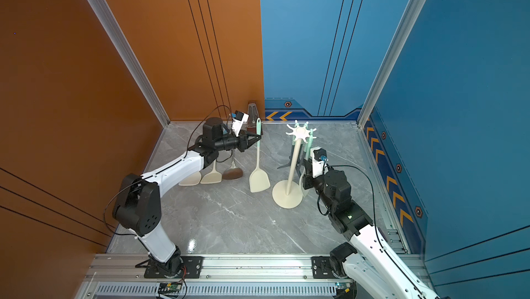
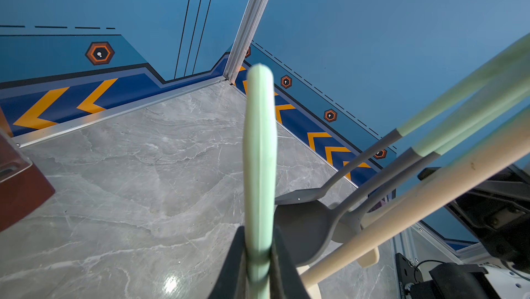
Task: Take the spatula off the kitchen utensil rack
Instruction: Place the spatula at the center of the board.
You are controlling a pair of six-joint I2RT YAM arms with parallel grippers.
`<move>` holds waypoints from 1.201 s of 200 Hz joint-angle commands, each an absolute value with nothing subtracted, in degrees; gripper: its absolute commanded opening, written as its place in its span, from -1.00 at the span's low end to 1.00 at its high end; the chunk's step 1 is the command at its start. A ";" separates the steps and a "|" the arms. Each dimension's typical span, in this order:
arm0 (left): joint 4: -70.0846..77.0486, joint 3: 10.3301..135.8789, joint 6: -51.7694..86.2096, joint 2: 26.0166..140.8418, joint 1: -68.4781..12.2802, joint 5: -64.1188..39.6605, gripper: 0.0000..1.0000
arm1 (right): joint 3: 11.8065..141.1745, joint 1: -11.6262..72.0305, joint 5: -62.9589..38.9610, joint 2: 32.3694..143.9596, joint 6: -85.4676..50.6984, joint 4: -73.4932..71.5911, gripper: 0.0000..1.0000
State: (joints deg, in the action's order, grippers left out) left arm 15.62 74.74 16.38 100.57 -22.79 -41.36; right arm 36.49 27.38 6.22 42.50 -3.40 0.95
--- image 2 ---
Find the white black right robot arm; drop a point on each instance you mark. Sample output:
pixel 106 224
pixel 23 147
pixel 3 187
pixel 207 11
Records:
pixel 453 280

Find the grey ladle mint handle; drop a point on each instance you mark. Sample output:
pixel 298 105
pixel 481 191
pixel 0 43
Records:
pixel 309 225

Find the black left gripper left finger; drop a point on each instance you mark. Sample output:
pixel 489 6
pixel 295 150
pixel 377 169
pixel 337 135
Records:
pixel 232 279

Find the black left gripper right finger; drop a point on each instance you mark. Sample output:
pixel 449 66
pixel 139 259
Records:
pixel 285 282

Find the cream utensil rack stand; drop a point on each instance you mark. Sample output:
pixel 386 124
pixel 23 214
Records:
pixel 504 146

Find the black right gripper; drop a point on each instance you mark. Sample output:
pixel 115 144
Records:
pixel 496 213

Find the dark red metronome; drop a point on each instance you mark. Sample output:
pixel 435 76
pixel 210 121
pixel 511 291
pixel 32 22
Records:
pixel 24 187

